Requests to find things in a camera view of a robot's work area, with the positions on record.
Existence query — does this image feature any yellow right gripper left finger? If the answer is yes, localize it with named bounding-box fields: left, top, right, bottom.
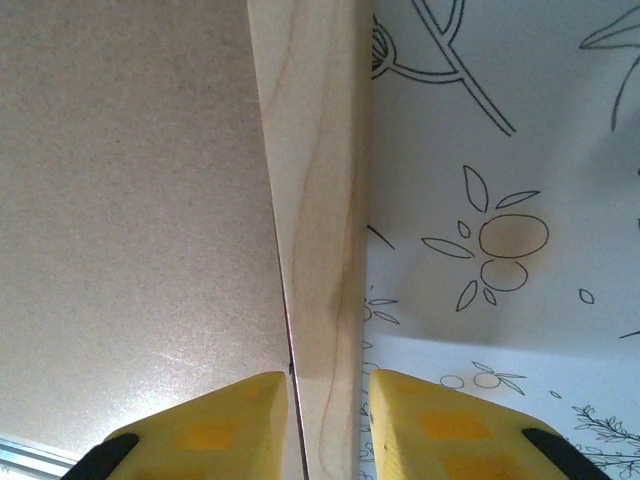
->
left=59, top=370, right=291, bottom=480

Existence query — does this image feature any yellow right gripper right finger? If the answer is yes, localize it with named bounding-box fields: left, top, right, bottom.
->
left=367, top=368, right=615, bottom=480

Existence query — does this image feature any brown fibreboard backing board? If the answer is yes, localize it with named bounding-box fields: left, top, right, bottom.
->
left=0, top=0, right=306, bottom=480

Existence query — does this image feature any light wooden picture frame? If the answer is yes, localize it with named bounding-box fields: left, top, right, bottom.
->
left=246, top=0, right=375, bottom=480

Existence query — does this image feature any floral print tablecloth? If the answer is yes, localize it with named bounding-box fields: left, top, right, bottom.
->
left=357, top=0, right=640, bottom=480

